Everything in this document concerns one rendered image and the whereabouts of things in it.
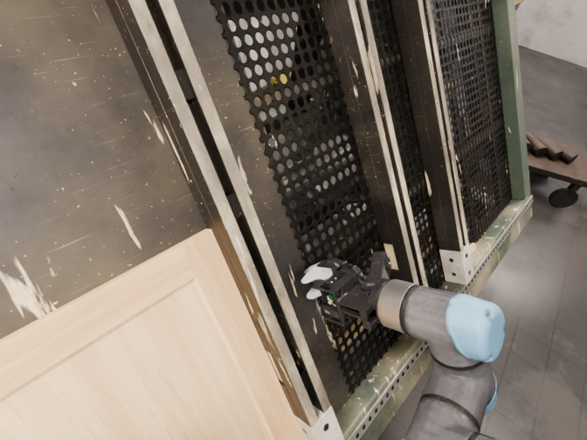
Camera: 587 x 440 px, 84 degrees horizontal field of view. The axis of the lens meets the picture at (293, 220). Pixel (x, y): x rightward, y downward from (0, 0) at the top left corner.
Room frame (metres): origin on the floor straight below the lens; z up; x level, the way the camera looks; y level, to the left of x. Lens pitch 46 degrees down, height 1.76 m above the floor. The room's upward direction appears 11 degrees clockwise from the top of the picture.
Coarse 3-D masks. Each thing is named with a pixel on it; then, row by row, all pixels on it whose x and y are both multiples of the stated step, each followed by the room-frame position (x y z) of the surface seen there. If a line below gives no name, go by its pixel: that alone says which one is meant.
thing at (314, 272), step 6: (306, 270) 0.40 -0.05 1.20; (312, 270) 0.38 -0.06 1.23; (318, 270) 0.38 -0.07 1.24; (324, 270) 0.37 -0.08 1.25; (330, 270) 0.37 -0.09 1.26; (306, 276) 0.37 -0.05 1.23; (312, 276) 0.36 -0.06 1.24; (318, 276) 0.36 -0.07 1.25; (324, 276) 0.35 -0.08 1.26; (330, 276) 0.35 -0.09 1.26; (306, 282) 0.35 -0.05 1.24
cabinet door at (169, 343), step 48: (192, 240) 0.31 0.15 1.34; (96, 288) 0.21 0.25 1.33; (144, 288) 0.23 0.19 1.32; (192, 288) 0.26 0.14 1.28; (48, 336) 0.13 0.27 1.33; (96, 336) 0.16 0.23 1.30; (144, 336) 0.18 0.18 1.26; (192, 336) 0.21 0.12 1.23; (240, 336) 0.24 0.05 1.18; (0, 384) 0.08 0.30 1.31; (48, 384) 0.09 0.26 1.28; (96, 384) 0.11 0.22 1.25; (144, 384) 0.13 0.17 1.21; (192, 384) 0.16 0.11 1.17; (240, 384) 0.18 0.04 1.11; (0, 432) 0.04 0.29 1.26; (48, 432) 0.05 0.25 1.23; (96, 432) 0.06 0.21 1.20; (144, 432) 0.08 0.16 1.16; (192, 432) 0.10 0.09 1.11; (240, 432) 0.12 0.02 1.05; (288, 432) 0.15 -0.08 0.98
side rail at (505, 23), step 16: (496, 0) 1.54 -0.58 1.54; (512, 0) 1.56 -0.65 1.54; (496, 16) 1.52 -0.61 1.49; (512, 16) 1.52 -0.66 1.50; (496, 32) 1.50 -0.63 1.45; (512, 32) 1.49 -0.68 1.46; (512, 48) 1.46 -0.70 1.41; (512, 64) 1.43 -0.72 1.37; (512, 80) 1.41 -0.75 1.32; (512, 96) 1.39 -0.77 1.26; (512, 112) 1.37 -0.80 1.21; (512, 128) 1.35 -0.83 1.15; (512, 144) 1.33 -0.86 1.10; (512, 160) 1.31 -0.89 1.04; (512, 176) 1.28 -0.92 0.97; (528, 176) 1.31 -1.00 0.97; (512, 192) 1.26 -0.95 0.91; (528, 192) 1.27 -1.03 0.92
